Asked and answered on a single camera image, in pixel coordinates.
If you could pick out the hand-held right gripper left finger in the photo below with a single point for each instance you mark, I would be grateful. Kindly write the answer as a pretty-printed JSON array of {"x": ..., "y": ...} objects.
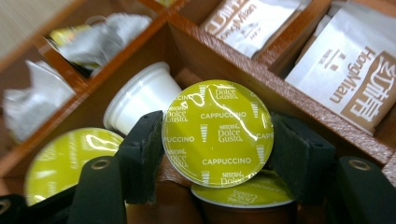
[{"x": 141, "y": 155}]

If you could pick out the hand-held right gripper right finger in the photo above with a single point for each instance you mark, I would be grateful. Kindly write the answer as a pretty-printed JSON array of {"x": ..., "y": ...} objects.
[{"x": 302, "y": 158}]

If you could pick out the coffee capsule with yellow-green lid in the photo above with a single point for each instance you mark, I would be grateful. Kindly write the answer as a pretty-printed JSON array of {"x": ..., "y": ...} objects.
[
  {"x": 59, "y": 161},
  {"x": 218, "y": 133},
  {"x": 249, "y": 196}
]

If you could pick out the wooden box with glass lid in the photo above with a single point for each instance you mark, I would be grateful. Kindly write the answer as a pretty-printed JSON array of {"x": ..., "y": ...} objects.
[{"x": 218, "y": 62}]

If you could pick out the white plastic capsule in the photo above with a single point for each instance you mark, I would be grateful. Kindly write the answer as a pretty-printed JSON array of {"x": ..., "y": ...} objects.
[{"x": 140, "y": 96}]

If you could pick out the white sachet with brown print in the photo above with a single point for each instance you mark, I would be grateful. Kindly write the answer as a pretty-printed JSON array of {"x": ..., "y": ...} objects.
[
  {"x": 249, "y": 25},
  {"x": 342, "y": 71}
]

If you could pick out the white plastic packet left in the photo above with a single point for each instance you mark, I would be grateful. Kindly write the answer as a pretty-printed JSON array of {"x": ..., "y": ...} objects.
[{"x": 34, "y": 102}]

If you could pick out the grey tea bag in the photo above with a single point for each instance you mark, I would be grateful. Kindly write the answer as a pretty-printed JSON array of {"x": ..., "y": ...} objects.
[{"x": 102, "y": 40}]

